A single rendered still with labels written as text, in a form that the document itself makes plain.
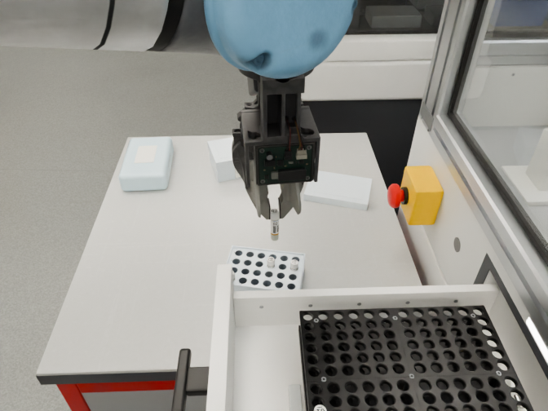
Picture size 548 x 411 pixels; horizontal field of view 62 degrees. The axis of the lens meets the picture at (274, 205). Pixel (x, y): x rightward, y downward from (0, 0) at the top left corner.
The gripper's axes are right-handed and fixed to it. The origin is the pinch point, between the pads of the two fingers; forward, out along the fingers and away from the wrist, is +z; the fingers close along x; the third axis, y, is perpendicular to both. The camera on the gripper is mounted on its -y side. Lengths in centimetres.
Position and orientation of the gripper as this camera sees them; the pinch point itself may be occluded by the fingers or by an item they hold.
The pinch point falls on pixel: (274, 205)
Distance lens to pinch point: 56.4
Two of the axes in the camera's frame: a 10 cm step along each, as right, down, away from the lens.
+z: 0.0, 7.7, 6.4
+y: 1.2, 6.4, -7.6
